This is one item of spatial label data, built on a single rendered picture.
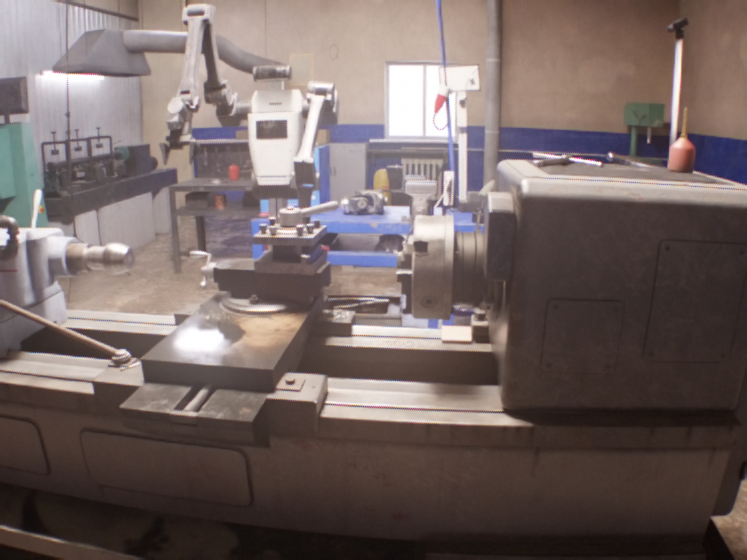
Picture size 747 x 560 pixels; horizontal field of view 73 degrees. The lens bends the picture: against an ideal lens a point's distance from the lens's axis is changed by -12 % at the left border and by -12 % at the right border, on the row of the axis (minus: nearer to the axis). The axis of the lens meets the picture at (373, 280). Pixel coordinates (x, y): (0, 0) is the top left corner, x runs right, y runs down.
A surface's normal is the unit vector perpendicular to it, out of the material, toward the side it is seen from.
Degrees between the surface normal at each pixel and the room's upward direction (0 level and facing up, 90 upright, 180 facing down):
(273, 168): 90
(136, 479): 90
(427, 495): 90
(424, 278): 86
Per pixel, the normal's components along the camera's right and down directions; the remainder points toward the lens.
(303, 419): -0.11, 0.29
